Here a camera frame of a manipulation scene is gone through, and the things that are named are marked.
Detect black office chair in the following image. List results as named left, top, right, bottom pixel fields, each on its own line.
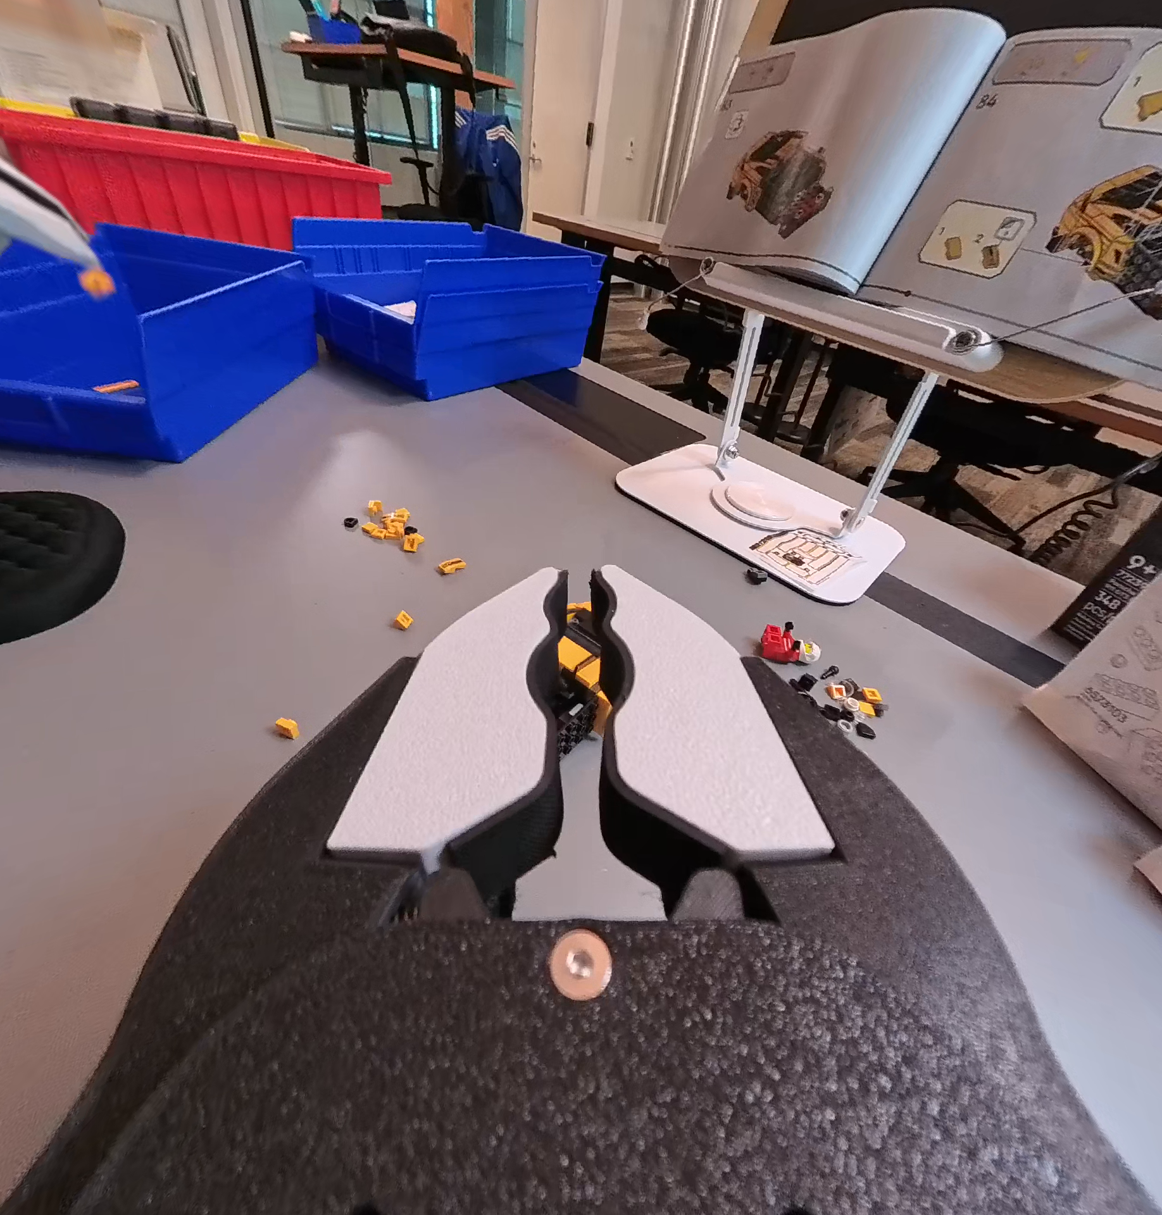
left=396, top=104, right=525, bottom=229
left=639, top=256, right=737, bottom=411

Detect red lego seat piece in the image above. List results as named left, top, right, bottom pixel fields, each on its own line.
left=760, top=621, right=825, bottom=666

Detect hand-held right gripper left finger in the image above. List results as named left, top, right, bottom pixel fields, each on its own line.
left=327, top=568, right=568, bottom=875

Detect yellow black lego car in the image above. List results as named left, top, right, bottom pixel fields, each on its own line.
left=552, top=598, right=616, bottom=755

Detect lego sticker sheet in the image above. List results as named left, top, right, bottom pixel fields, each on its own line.
left=750, top=526, right=867, bottom=580

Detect blue jacket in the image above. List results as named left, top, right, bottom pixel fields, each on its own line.
left=453, top=106, right=525, bottom=230

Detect black coiled cable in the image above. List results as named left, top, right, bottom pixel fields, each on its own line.
left=1028, top=446, right=1162, bottom=569

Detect background standing desk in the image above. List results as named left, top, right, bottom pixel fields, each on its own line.
left=282, top=38, right=516, bottom=167

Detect lego set box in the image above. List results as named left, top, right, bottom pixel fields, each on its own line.
left=1051, top=494, right=1162, bottom=651

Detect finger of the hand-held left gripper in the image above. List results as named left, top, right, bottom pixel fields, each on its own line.
left=0, top=137, right=103, bottom=266
left=0, top=184, right=94, bottom=277

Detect white book stand tray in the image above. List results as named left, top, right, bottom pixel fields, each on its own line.
left=705, top=260, right=1005, bottom=373

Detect lego instruction booklet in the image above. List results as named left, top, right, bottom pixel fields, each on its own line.
left=662, top=9, right=1162, bottom=400

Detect red storage bin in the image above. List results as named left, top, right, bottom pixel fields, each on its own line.
left=0, top=104, right=392, bottom=252

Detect black backdrop panel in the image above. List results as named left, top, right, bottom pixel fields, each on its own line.
left=772, top=0, right=1162, bottom=43

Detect orange lego pieces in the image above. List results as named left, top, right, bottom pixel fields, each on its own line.
left=276, top=498, right=468, bottom=742

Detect white stand base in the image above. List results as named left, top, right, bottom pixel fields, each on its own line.
left=616, top=445, right=907, bottom=603

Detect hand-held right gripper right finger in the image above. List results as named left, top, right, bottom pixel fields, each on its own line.
left=592, top=564, right=837, bottom=866

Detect pile of small lego parts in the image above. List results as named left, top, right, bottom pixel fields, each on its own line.
left=791, top=664, right=891, bottom=742

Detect large white paper bag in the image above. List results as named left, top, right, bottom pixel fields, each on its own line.
left=1023, top=568, right=1162, bottom=841

